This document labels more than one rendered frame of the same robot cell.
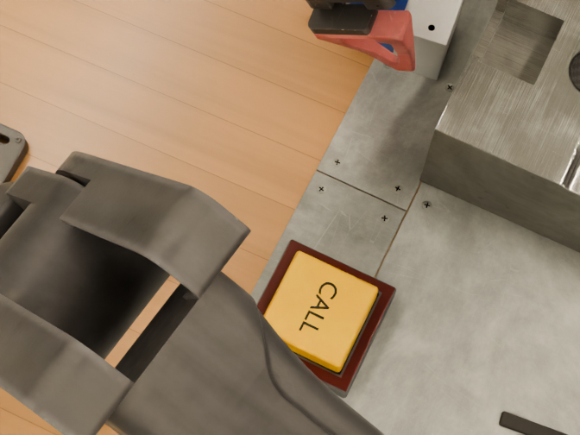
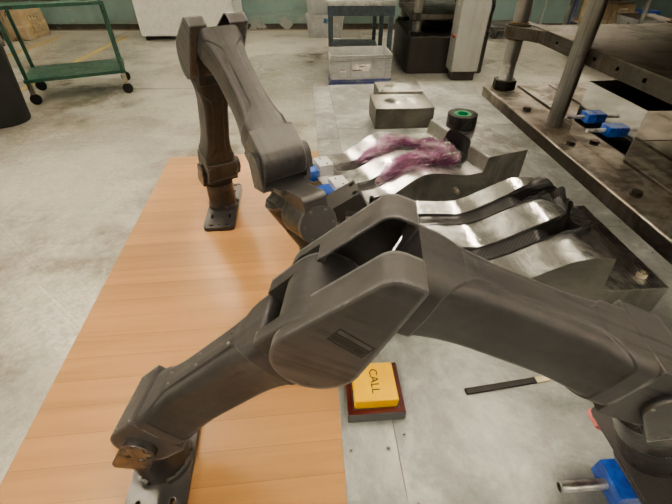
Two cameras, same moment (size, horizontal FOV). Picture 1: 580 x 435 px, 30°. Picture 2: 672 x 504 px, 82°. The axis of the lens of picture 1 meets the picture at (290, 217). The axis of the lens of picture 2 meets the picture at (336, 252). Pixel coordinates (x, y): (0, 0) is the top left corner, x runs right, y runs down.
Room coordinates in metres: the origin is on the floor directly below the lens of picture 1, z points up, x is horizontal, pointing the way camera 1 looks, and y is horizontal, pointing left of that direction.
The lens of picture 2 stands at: (-0.05, 0.18, 1.32)
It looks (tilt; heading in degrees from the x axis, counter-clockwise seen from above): 39 degrees down; 329
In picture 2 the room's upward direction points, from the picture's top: straight up
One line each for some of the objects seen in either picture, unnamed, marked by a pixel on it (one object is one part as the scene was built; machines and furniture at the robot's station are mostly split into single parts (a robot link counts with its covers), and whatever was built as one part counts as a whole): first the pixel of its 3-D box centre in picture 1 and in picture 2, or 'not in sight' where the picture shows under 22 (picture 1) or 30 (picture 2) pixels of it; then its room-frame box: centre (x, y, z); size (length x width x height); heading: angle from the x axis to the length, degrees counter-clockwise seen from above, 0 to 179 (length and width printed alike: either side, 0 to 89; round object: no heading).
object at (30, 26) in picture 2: not in sight; (22, 23); (8.66, 0.88, 0.20); 0.63 x 0.44 x 0.40; 150
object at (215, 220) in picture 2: not in sight; (221, 193); (0.78, 0.01, 0.84); 0.20 x 0.07 x 0.08; 155
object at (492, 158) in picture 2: not in sight; (410, 164); (0.65, -0.46, 0.86); 0.50 x 0.26 x 0.11; 81
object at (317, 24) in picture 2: not in sight; (325, 24); (6.28, -3.37, 0.16); 0.60 x 0.42 x 0.33; 56
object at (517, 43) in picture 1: (512, 52); not in sight; (0.35, -0.15, 0.87); 0.05 x 0.05 x 0.04; 63
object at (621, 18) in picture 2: not in sight; (640, 33); (2.54, -5.48, 0.42); 0.60 x 0.42 x 0.33; 144
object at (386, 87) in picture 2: not in sight; (397, 93); (1.18, -0.83, 0.83); 0.17 x 0.13 x 0.06; 63
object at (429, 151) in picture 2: not in sight; (412, 150); (0.64, -0.45, 0.90); 0.26 x 0.18 x 0.08; 81
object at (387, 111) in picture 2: not in sight; (400, 110); (1.02, -0.72, 0.84); 0.20 x 0.15 x 0.07; 63
